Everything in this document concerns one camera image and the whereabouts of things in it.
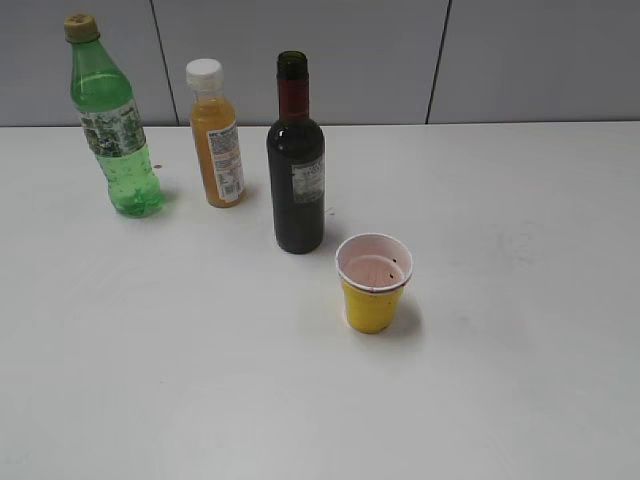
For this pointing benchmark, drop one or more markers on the yellow paper cup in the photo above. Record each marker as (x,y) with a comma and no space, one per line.
(373,269)

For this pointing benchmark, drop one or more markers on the dark red wine bottle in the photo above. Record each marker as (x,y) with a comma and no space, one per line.
(295,147)

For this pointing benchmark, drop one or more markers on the orange juice bottle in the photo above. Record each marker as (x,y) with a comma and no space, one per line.
(214,128)

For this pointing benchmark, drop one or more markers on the green plastic soda bottle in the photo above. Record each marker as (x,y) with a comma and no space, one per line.
(104,101)

